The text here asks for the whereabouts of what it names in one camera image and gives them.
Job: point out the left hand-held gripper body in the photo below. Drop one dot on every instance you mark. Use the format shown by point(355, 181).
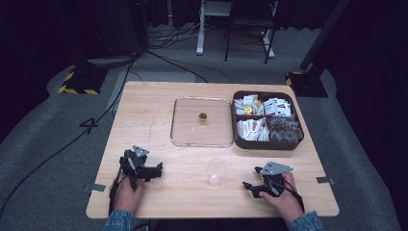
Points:
point(133, 165)

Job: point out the black chair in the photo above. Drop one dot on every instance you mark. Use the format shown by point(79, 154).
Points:
point(253, 22)

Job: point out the pile of white dark-print sachets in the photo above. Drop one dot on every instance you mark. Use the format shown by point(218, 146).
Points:
point(277, 107)

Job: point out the pile of white yellow packets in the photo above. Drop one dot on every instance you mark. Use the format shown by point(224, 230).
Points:
point(248, 104)

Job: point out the dark stand with grey foot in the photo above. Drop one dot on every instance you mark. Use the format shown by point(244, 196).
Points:
point(109, 61)

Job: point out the pile of dark grey packets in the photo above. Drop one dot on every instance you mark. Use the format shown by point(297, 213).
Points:
point(285, 130)

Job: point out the white desk frame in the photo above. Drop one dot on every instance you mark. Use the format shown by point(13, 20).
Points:
point(200, 29)

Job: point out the clear square lid gold knob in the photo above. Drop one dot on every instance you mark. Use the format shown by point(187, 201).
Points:
point(202, 122)

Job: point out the dark slanted stand post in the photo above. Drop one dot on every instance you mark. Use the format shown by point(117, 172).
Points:
point(324, 32)

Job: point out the dark brown compartment box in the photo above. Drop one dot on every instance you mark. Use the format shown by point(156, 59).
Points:
point(266, 146)

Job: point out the grey tape strip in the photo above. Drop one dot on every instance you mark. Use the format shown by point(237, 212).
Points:
point(97, 187)
point(324, 180)

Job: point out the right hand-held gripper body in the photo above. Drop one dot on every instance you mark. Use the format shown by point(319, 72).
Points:
point(272, 179)

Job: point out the pile of white brown stick sachets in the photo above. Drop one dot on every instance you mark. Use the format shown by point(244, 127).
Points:
point(253, 130)

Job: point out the person's left hand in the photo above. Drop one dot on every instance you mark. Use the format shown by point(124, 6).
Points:
point(126, 199)

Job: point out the clear plastic cup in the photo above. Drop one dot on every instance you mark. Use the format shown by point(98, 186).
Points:
point(217, 171)

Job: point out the person's right hand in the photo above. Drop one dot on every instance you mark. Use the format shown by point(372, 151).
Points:
point(285, 202)

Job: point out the black yellow striped stand base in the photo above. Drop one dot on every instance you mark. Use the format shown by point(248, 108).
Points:
point(308, 85)
point(81, 82)

